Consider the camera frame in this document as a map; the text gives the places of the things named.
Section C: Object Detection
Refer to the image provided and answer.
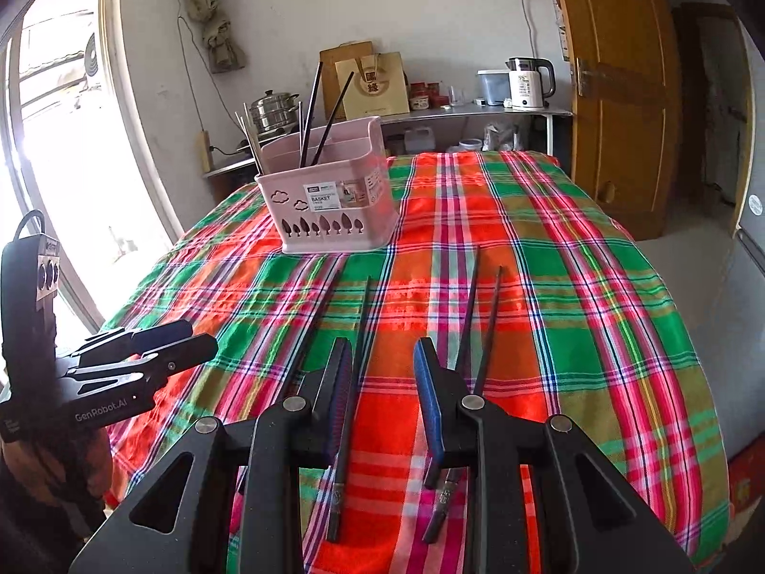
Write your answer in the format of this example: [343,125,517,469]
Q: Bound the steel counter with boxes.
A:
[203,101,573,192]

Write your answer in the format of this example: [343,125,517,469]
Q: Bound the red boxes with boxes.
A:
[408,80,449,111]

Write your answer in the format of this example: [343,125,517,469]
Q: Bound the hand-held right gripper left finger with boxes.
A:
[68,336,356,574]

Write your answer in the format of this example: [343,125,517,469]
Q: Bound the black chopstick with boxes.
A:
[423,266,504,545]
[311,72,355,167]
[236,272,344,497]
[299,61,324,167]
[423,245,482,489]
[326,276,372,544]

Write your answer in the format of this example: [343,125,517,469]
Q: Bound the grey cloth bundle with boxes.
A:
[182,0,247,74]

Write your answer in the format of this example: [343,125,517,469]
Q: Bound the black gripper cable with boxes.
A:
[15,209,47,243]

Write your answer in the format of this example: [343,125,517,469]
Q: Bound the brown paper bag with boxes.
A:
[335,52,411,121]

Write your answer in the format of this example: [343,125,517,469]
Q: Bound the white wall cable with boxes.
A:
[507,0,537,61]

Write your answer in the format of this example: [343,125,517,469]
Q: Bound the plaid tablecloth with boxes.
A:
[98,149,731,574]

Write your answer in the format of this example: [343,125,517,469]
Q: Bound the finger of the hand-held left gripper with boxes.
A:
[70,319,194,367]
[58,333,219,397]

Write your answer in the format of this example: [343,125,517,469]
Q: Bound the steel steamer pot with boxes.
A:
[248,89,300,132]

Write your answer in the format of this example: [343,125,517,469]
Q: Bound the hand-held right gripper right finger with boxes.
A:
[414,336,697,574]

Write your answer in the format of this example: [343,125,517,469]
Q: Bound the grey refrigerator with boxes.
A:
[724,18,765,461]

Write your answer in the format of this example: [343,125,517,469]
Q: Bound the person's left forearm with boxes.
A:
[0,424,111,503]

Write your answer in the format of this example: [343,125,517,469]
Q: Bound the wooden chopstick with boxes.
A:
[242,103,265,173]
[236,112,261,174]

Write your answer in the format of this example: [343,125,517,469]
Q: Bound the clear plastic bag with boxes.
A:
[481,120,518,152]

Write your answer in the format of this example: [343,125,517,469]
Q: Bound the wall poster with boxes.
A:
[541,0,571,64]

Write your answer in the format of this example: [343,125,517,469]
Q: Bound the white electric kettle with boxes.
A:
[507,56,557,111]

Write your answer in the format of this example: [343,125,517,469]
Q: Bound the pink plastic utensil basket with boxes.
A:
[255,116,403,254]

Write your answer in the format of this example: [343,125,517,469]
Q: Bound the clear plastic container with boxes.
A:
[476,68,511,107]

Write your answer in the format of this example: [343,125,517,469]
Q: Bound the white window frame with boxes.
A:
[0,0,180,336]

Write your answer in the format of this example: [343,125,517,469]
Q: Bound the wooden door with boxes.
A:
[546,0,685,240]

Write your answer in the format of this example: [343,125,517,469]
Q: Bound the white plastic jug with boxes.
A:
[404,125,435,155]

